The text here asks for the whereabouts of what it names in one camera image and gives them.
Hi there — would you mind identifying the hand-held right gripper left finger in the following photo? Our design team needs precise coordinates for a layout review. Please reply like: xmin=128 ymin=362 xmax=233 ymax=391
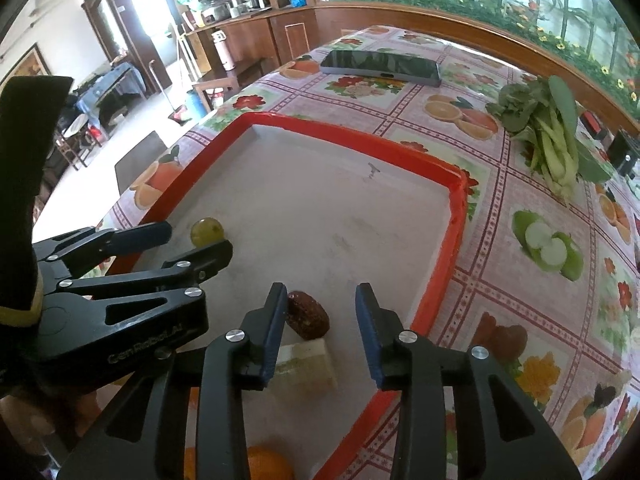
xmin=57 ymin=282 xmax=290 ymax=480

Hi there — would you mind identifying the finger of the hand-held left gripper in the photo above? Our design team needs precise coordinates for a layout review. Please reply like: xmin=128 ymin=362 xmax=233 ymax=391
xmin=60 ymin=240 xmax=234 ymax=371
xmin=31 ymin=221 xmax=173 ymax=278

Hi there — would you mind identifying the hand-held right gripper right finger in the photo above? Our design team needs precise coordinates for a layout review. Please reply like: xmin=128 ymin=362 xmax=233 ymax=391
xmin=355 ymin=282 xmax=583 ymax=480

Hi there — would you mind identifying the green grape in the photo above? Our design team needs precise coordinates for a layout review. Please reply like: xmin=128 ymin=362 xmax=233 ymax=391
xmin=190 ymin=216 xmax=225 ymax=248

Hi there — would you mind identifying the dark red date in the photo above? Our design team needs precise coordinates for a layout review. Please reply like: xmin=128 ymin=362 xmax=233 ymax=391
xmin=287 ymin=290 xmax=331 ymax=342

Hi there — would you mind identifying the red rimmed white tray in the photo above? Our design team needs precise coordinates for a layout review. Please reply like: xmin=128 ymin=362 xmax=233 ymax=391
xmin=102 ymin=111 xmax=476 ymax=480

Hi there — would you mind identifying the person's left hand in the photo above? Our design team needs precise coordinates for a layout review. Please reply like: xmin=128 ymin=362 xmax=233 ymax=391
xmin=0 ymin=390 xmax=103 ymax=441

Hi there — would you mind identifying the dark chair back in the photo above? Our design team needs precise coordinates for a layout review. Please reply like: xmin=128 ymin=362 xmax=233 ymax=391
xmin=114 ymin=130 xmax=168 ymax=196

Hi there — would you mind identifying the table with blue cloth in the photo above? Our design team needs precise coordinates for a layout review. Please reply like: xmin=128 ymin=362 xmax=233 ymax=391
xmin=75 ymin=62 xmax=148 ymax=126

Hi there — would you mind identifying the blue bucket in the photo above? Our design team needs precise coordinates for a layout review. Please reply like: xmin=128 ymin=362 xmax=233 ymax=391
xmin=186 ymin=91 xmax=211 ymax=121

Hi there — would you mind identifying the fruit print tablecloth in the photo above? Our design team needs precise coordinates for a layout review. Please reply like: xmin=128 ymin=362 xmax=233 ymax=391
xmin=100 ymin=25 xmax=640 ymax=480

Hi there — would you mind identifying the broom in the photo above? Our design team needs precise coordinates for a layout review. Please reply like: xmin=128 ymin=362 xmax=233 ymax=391
xmin=167 ymin=25 xmax=193 ymax=126

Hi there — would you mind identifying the wooden stool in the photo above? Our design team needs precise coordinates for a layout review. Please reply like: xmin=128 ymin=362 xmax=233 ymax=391
xmin=192 ymin=72 xmax=241 ymax=113

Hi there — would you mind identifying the pink water bottle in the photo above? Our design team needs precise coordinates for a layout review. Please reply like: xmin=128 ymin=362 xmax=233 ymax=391
xmin=211 ymin=30 xmax=236 ymax=72

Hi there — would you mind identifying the wooden cabinet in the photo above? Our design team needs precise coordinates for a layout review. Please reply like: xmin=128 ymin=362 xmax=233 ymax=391
xmin=182 ymin=0 xmax=321 ymax=106

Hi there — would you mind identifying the rice cooker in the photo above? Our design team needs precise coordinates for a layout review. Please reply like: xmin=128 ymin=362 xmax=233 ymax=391
xmin=202 ymin=0 xmax=231 ymax=23

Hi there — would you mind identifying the dark blue smartphone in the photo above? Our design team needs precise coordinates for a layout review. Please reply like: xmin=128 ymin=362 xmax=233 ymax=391
xmin=320 ymin=49 xmax=443 ymax=88

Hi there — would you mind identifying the green leafy vegetable bunch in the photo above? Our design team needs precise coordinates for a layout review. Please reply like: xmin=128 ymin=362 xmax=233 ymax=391
xmin=485 ymin=75 xmax=613 ymax=201

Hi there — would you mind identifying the red and black box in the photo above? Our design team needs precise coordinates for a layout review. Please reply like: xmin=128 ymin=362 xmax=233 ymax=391
xmin=580 ymin=112 xmax=611 ymax=143

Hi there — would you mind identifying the framed wall picture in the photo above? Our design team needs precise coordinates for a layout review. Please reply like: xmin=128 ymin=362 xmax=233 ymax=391
xmin=0 ymin=44 xmax=51 ymax=92

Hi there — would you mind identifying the wooden door frame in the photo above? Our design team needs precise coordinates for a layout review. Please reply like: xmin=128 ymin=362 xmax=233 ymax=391
xmin=97 ymin=0 xmax=173 ymax=96

